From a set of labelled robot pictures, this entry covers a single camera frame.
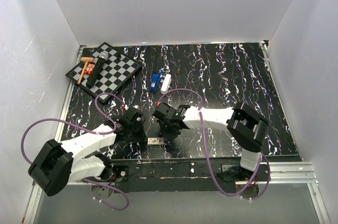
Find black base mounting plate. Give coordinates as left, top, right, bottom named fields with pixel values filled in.
left=104, top=158, right=253, bottom=193

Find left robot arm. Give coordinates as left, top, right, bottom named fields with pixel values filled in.
left=28, top=107, right=145, bottom=197

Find white stapler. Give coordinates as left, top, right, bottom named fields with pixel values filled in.
left=160, top=73, right=171, bottom=94

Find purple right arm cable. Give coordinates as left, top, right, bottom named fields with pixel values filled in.
left=157, top=88, right=271, bottom=198

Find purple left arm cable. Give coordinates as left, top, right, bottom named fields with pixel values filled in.
left=21, top=92, right=130, bottom=211

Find red toy block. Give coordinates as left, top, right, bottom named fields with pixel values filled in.
left=84, top=63, right=95, bottom=75

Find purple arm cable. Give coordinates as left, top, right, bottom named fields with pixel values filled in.
left=21, top=92, right=130, bottom=211
left=157, top=88, right=271, bottom=198

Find black white chessboard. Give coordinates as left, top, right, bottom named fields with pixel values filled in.
left=80, top=42, right=142, bottom=104

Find blue stapler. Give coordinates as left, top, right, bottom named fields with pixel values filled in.
left=149, top=70, right=162, bottom=92

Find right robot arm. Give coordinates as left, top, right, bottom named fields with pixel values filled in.
left=153, top=102, right=269, bottom=181

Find staple box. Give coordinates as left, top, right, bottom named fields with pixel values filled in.
left=147, top=137, right=164, bottom=145

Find wooden mallet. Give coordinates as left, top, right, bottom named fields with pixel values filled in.
left=77, top=57, right=95, bottom=85

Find black microphone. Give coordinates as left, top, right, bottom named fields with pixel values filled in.
left=86, top=51, right=109, bottom=89

